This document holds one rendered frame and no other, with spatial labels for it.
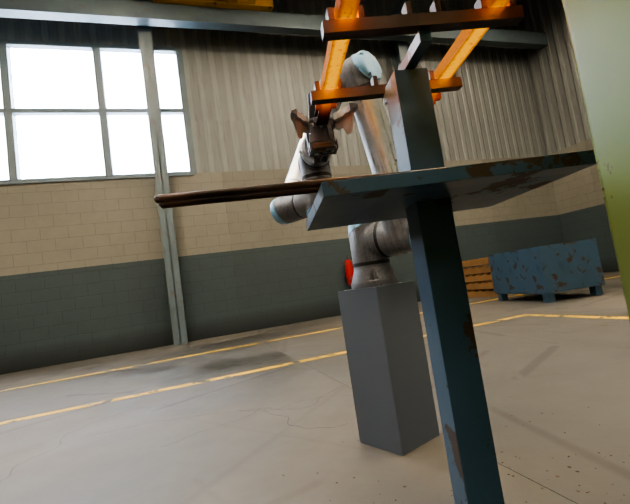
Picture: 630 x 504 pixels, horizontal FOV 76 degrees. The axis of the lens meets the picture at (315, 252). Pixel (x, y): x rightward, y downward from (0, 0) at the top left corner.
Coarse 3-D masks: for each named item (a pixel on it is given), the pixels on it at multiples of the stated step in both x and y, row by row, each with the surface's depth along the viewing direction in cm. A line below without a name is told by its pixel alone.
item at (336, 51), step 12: (336, 0) 58; (348, 0) 56; (360, 0) 56; (336, 12) 59; (348, 12) 58; (336, 48) 67; (336, 60) 70; (324, 72) 75; (336, 72) 74; (324, 84) 78; (336, 84) 79; (324, 108) 87; (324, 120) 94
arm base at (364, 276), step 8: (360, 264) 157; (368, 264) 155; (376, 264) 155; (384, 264) 156; (360, 272) 156; (368, 272) 154; (376, 272) 154; (384, 272) 154; (392, 272) 156; (352, 280) 160; (360, 280) 155; (368, 280) 153; (376, 280) 152; (384, 280) 152; (392, 280) 154; (352, 288) 160; (360, 288) 155
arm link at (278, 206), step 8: (320, 80) 150; (296, 152) 136; (296, 160) 133; (296, 168) 131; (288, 176) 131; (296, 176) 130; (280, 200) 126; (288, 200) 123; (272, 208) 128; (280, 208) 125; (288, 208) 123; (272, 216) 129; (280, 216) 126; (288, 216) 125; (296, 216) 123
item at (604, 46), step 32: (576, 0) 39; (608, 0) 36; (576, 32) 40; (608, 32) 37; (576, 64) 41; (608, 64) 37; (608, 96) 38; (608, 128) 38; (608, 160) 38; (608, 192) 39
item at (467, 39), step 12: (492, 0) 61; (504, 0) 61; (468, 36) 69; (480, 36) 69; (456, 48) 73; (468, 48) 73; (444, 60) 79; (456, 60) 76; (444, 72) 80; (432, 96) 91
